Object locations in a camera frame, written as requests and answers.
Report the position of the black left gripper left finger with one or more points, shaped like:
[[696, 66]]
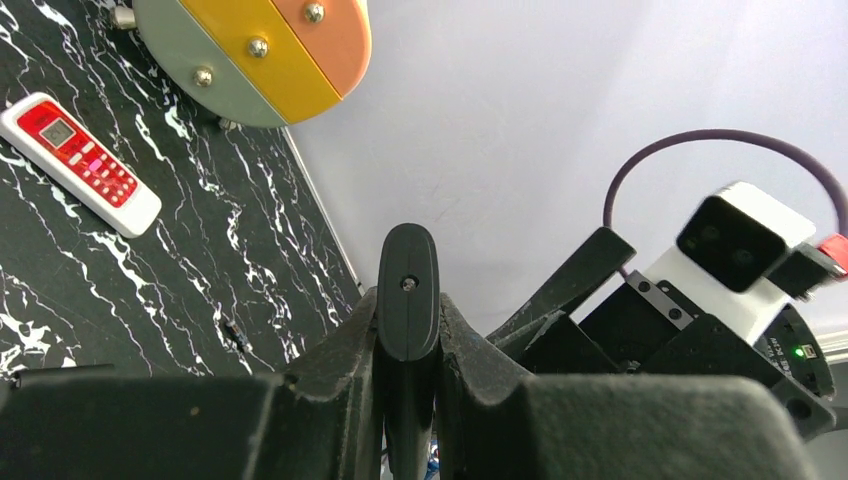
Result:
[[318, 419]]

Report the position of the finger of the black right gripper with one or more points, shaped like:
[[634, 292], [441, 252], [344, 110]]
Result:
[[552, 343], [592, 264]]

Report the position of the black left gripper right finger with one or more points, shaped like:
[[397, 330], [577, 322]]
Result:
[[496, 420]]

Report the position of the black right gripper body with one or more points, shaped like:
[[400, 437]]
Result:
[[652, 328]]

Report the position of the blue battery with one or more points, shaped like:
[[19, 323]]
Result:
[[433, 461]]

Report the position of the white remote control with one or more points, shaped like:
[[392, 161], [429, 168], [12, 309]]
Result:
[[61, 146]]

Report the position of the black battery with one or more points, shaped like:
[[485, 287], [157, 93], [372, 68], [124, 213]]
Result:
[[238, 336]]

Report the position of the round orange drawer cabinet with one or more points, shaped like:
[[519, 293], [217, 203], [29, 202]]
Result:
[[257, 63]]

